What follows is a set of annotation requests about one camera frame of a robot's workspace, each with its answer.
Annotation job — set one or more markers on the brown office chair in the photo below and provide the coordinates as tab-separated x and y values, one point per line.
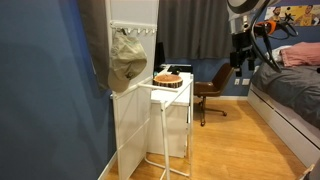
213	88

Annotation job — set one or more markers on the pink pillow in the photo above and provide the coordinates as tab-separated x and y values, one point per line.
301	54

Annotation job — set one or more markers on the beige baseball cap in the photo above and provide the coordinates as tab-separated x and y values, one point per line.
128	60

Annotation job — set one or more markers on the white wall outlet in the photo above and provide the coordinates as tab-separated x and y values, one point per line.
243	82

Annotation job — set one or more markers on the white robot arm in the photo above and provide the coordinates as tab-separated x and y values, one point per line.
243	16

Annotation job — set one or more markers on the grey curtain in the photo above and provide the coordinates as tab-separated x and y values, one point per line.
194	29

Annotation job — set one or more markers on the basketball players poster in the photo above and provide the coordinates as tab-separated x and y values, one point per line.
301	15

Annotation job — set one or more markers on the white desk with drawers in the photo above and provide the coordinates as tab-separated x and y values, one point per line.
178	121

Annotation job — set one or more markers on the round wood slice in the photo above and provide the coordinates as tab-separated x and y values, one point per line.
168	80

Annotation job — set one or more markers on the white grey pillow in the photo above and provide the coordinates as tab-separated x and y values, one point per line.
276	53

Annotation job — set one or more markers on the bed with grey blanket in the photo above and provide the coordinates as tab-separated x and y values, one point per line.
289	102

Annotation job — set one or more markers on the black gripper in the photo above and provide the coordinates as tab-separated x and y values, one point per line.
242	51

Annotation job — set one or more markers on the black computer monitor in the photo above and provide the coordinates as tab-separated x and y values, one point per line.
159	56

